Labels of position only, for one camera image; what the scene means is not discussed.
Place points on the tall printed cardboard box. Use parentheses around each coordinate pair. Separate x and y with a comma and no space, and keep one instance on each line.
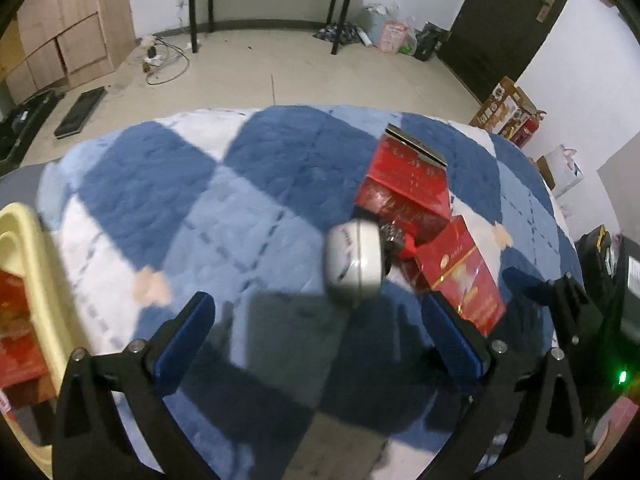
(506,109)

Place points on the large shiny red box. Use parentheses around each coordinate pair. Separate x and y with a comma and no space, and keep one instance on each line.
(453,265)

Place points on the yellow plastic tray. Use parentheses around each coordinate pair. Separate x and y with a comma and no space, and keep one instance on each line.
(27,409)

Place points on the black bag by door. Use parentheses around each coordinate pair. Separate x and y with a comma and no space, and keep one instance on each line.
(429,39)

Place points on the blue white plush rug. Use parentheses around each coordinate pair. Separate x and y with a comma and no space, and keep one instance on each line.
(237,203)

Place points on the pink snack bag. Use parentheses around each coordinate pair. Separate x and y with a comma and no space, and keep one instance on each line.
(393,36)

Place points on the wooden cabinet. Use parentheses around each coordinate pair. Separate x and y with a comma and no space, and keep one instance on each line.
(68,41)

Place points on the black equipment case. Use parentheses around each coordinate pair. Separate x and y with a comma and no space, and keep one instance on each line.
(20,128)

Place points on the red box with grey lid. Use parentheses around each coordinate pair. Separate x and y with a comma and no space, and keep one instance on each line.
(406,183)

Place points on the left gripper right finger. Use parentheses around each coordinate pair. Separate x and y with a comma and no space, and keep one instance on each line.
(524,419)

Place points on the flat red box underneath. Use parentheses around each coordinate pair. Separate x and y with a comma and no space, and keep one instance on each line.
(21,356)

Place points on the dark checkered cloth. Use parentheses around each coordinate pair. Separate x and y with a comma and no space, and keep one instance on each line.
(349,34)

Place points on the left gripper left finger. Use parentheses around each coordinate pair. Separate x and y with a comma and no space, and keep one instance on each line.
(89,439)

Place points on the small brown cardboard box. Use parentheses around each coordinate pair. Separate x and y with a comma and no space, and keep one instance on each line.
(545,172)

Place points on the black foam insert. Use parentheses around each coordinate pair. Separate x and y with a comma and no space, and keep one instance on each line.
(80,112)

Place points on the dark brown door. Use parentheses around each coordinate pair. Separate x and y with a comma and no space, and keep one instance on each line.
(492,39)

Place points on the white paper bag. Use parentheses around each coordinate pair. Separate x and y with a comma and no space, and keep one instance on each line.
(562,169)

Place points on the power strip with cables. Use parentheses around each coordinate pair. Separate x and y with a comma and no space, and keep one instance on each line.
(163,61)

